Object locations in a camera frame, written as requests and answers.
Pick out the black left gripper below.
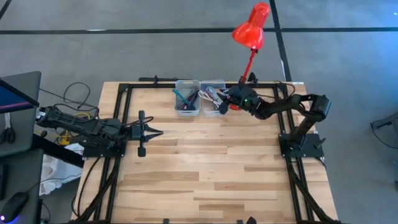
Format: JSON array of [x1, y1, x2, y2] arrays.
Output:
[[129, 110, 164, 158]]

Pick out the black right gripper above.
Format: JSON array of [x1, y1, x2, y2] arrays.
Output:
[[219, 83, 262, 118]]

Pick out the lavender USB cable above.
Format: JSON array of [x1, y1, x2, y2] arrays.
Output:
[[201, 85, 218, 100]]

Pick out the grey USB cable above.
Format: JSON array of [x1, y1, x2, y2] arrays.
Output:
[[185, 84, 200, 99]]

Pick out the magenta braided USB cable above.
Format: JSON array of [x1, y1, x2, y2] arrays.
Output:
[[181, 93, 200, 111]]

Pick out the clear plastic bin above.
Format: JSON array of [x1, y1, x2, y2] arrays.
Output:
[[198, 79, 228, 118]]

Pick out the opaque white plastic bin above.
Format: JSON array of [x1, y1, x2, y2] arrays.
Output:
[[174, 79, 201, 118]]

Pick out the red desk lamp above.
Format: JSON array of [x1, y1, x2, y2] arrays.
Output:
[[229, 2, 271, 111]]

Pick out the white plastic bag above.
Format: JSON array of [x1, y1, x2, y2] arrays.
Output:
[[39, 142, 85, 197]]

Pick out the grey desk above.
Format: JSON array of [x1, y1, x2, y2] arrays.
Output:
[[0, 70, 42, 158]]

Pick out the dark laptop screen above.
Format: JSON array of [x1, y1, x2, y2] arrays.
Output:
[[0, 79, 40, 114]]

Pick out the black computer mouse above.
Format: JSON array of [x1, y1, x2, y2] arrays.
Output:
[[0, 191, 29, 223]]

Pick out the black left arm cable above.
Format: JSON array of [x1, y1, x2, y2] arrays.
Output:
[[123, 116, 155, 127]]

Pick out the black aluminium table frame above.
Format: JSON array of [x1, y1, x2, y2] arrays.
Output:
[[71, 75, 340, 224]]

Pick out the yellow cable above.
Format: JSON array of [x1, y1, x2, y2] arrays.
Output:
[[57, 111, 91, 146]]

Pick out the black floor cable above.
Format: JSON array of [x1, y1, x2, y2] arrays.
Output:
[[39, 82, 100, 110]]

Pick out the black handled pliers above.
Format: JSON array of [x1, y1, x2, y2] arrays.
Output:
[[0, 111, 16, 144]]

